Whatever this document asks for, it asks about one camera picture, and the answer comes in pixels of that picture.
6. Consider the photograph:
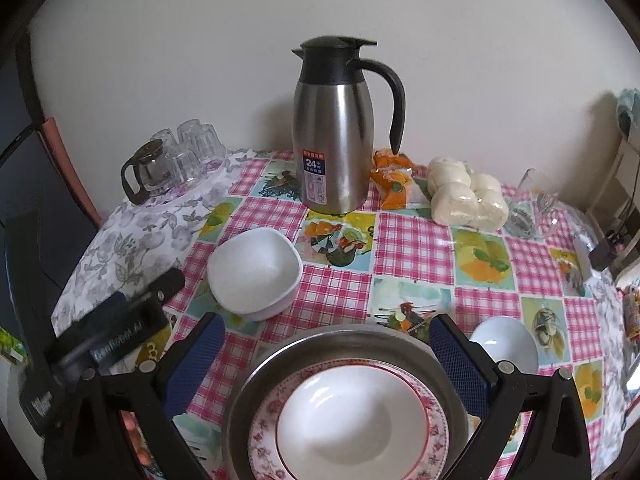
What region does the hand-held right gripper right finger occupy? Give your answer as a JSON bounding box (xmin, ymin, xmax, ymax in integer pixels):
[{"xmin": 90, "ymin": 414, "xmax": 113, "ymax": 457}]
[{"xmin": 429, "ymin": 311, "xmax": 593, "ymax": 480}]

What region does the orange snack packet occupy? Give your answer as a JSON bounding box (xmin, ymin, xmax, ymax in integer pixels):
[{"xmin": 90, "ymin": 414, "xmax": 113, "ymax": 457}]
[{"xmin": 370, "ymin": 149, "xmax": 432, "ymax": 211}]

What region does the bag of steamed buns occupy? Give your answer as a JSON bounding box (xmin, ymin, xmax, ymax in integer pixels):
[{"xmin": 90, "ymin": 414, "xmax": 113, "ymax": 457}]
[{"xmin": 426, "ymin": 155, "xmax": 508, "ymax": 233}]

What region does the white chair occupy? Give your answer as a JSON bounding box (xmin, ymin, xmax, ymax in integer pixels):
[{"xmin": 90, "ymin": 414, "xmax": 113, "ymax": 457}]
[{"xmin": 570, "ymin": 90, "xmax": 640, "ymax": 281}]

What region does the dark furniture panel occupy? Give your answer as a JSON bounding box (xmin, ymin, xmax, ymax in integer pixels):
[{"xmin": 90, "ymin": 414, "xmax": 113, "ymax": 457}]
[{"xmin": 0, "ymin": 30, "xmax": 101, "ymax": 356}]

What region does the stainless steel thermos jug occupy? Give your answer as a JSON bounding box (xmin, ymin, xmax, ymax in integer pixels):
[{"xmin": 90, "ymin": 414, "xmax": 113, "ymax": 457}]
[{"xmin": 291, "ymin": 35, "xmax": 407, "ymax": 213}]

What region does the light blue bowl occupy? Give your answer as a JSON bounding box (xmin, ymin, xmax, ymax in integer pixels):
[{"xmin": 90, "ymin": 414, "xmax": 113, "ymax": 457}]
[{"xmin": 470, "ymin": 316, "xmax": 540, "ymax": 376}]

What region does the pink floral rimmed plate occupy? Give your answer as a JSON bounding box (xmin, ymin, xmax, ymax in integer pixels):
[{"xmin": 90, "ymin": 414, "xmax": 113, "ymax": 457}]
[{"xmin": 247, "ymin": 360, "xmax": 451, "ymax": 480}]

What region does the small white bowl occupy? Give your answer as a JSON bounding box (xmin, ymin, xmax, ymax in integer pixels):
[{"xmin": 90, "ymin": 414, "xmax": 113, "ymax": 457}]
[{"xmin": 206, "ymin": 227, "xmax": 304, "ymax": 322}]

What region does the clear glass cup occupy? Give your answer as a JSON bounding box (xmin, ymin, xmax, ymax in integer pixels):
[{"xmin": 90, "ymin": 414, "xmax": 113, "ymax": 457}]
[
  {"xmin": 169, "ymin": 149, "xmax": 203, "ymax": 184},
  {"xmin": 150, "ymin": 127, "xmax": 180, "ymax": 158},
  {"xmin": 176, "ymin": 119, "xmax": 227, "ymax": 163}
]

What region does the colourful packet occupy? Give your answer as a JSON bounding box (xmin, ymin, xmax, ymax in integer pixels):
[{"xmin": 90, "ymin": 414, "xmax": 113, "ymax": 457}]
[{"xmin": 622, "ymin": 285, "xmax": 640, "ymax": 346}]

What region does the stainless steel basin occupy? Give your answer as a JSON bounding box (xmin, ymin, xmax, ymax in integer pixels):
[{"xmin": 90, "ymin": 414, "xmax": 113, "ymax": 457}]
[{"xmin": 221, "ymin": 324, "xmax": 471, "ymax": 480}]

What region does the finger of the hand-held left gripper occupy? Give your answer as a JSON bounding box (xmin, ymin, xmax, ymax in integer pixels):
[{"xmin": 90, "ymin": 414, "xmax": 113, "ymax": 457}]
[{"xmin": 97, "ymin": 266, "xmax": 187, "ymax": 318}]

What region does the red floral bowl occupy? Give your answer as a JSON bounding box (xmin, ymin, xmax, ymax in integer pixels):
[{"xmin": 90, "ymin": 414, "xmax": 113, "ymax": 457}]
[{"xmin": 275, "ymin": 367, "xmax": 431, "ymax": 480}]

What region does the green packet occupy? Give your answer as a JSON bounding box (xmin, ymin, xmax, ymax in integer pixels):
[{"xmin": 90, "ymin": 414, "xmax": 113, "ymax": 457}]
[{"xmin": 0, "ymin": 326, "xmax": 28, "ymax": 363}]

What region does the pink plaid fruit tablecloth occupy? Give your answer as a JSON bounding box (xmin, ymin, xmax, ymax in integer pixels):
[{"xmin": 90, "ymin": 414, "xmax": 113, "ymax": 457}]
[{"xmin": 100, "ymin": 147, "xmax": 631, "ymax": 480}]

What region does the pink board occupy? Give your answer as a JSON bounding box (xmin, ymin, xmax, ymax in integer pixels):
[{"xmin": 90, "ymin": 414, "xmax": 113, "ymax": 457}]
[{"xmin": 40, "ymin": 117, "xmax": 101, "ymax": 228}]

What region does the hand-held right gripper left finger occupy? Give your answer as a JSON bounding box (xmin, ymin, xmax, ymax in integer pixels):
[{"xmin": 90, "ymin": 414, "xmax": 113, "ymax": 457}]
[{"xmin": 65, "ymin": 311, "xmax": 227, "ymax": 480}]

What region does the clear glass mug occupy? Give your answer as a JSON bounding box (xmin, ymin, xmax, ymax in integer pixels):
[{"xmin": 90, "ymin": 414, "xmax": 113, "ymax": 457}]
[{"xmin": 502, "ymin": 167, "xmax": 563, "ymax": 241}]

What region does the teal cloth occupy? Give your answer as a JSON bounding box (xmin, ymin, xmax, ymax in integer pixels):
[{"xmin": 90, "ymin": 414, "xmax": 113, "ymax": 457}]
[{"xmin": 616, "ymin": 89, "xmax": 640, "ymax": 136}]

